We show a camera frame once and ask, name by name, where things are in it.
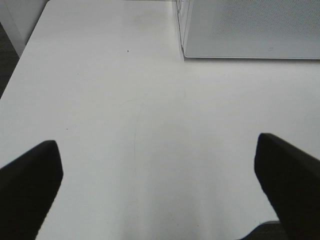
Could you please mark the white microwave oven body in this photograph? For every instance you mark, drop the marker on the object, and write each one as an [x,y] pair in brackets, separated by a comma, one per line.
[183,8]

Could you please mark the white microwave door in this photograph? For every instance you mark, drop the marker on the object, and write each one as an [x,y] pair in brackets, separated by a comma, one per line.
[267,29]

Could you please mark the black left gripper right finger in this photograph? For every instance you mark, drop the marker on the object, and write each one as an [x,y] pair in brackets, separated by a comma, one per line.
[290,178]

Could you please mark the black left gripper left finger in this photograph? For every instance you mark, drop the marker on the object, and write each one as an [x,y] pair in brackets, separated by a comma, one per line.
[28,187]

